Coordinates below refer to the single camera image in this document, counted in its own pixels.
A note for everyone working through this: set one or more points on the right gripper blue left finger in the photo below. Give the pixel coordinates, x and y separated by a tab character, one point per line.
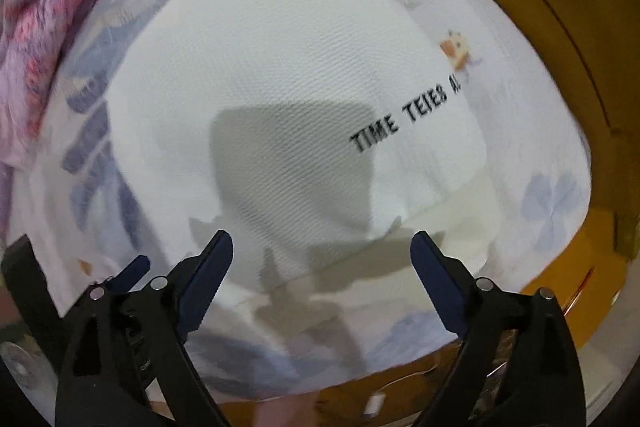
198	280

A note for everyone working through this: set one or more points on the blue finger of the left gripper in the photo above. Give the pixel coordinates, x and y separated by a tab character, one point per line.
132	274

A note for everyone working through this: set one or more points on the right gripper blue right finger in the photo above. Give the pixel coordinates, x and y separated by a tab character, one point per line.
446	280

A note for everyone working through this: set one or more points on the white waffle knit garment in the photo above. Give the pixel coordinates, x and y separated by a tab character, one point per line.
321	134

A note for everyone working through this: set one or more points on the white electric fan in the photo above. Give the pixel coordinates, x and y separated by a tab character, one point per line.
30	369

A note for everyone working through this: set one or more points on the white floral bed sheet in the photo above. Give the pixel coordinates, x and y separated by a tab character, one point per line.
86	224

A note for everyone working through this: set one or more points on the pink purple floral quilt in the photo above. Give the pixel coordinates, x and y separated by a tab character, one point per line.
45	21

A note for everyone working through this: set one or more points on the yellow wooden headboard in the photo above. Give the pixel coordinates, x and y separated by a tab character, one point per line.
591	48

